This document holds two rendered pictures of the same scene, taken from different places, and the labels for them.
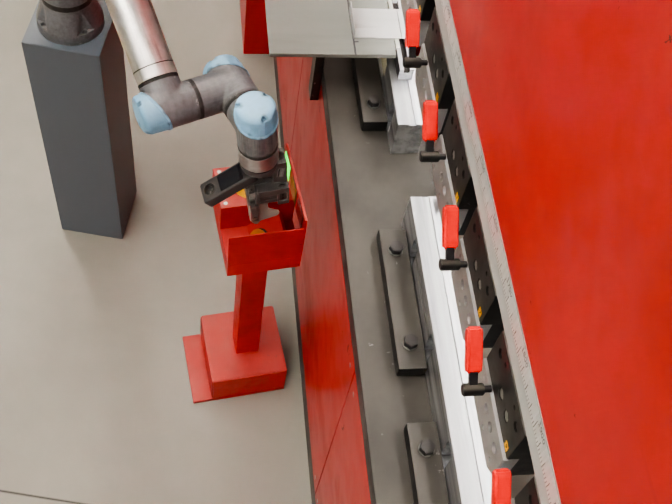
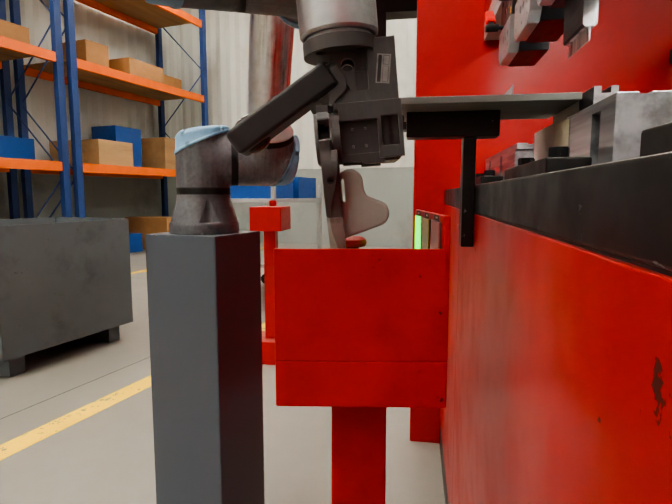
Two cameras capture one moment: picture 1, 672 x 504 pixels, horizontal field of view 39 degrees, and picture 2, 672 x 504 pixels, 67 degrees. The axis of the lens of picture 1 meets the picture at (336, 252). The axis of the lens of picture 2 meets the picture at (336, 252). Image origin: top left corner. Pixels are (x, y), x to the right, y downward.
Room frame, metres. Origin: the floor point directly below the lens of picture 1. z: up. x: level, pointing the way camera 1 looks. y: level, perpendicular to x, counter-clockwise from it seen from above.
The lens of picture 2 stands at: (0.63, -0.03, 0.86)
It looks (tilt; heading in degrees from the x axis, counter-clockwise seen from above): 6 degrees down; 25
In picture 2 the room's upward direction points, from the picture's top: straight up
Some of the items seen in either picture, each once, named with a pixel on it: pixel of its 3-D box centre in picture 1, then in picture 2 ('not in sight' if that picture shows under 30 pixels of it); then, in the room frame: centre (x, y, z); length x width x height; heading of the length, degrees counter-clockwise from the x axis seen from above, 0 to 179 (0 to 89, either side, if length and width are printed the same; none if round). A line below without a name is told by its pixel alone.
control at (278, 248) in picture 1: (257, 210); (358, 292); (1.14, 0.18, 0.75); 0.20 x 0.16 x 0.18; 24
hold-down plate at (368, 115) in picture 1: (366, 73); (539, 174); (1.47, 0.02, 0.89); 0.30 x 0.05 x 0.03; 17
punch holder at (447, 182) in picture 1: (473, 169); not in sight; (0.97, -0.18, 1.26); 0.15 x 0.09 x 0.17; 17
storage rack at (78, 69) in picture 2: not in sight; (126, 120); (6.21, 6.07, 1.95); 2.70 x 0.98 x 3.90; 4
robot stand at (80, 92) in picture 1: (87, 127); (209, 398); (1.52, 0.72, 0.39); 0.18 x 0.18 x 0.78; 4
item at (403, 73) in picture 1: (399, 39); (581, 110); (1.49, -0.03, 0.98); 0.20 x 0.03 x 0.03; 17
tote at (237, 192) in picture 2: not in sight; (256, 187); (4.13, 2.36, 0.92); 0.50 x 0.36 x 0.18; 94
